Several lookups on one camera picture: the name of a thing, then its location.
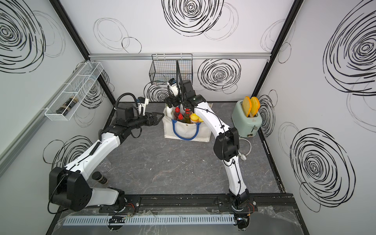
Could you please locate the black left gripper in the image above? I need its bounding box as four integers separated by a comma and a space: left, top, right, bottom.
128, 112, 164, 131

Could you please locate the white bag with blue handles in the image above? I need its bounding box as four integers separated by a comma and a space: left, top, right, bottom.
162, 105, 212, 143

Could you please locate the yellow-green soap bottle red cap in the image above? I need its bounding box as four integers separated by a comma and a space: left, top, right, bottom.
184, 108, 191, 124

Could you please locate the green soap bottle red cap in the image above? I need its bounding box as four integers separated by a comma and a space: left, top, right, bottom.
177, 114, 186, 123

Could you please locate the white soap bottle green cap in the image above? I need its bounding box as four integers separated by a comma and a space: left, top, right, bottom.
165, 106, 174, 119

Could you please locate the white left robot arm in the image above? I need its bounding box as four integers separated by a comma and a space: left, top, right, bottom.
49, 108, 164, 212

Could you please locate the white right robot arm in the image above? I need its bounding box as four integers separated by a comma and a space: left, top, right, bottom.
164, 78, 250, 212

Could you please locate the yellow toy toast slice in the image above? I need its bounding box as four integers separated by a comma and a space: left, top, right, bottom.
241, 96, 252, 117

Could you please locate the mint green toaster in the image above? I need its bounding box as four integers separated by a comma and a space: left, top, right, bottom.
232, 100, 262, 138

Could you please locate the clear plastic cup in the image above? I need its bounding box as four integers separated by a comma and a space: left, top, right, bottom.
98, 158, 112, 172

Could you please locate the small brown bottle black cap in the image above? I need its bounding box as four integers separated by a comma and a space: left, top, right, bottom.
91, 171, 108, 185

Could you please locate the dark bottle in shelf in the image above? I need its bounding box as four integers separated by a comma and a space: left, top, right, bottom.
56, 97, 78, 116

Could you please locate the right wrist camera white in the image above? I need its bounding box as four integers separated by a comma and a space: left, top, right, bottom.
167, 78, 179, 97

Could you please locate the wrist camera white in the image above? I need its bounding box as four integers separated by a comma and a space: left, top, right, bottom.
167, 78, 179, 97
137, 97, 149, 116

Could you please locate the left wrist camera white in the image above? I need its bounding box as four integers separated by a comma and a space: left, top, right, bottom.
137, 97, 149, 116

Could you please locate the black wire wall basket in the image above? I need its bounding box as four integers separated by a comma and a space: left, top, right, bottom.
149, 53, 193, 84

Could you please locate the aluminium wall rail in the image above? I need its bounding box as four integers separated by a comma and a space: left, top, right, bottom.
89, 52, 271, 61

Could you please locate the white toaster power cable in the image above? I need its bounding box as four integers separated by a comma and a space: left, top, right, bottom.
237, 136, 252, 161

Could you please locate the white wire wall shelf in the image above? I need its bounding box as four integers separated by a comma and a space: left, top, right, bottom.
45, 61, 104, 121

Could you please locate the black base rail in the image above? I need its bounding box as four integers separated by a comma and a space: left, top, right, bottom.
100, 193, 296, 214

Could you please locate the grey slotted cable duct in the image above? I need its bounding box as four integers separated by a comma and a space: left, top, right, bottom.
63, 214, 236, 226

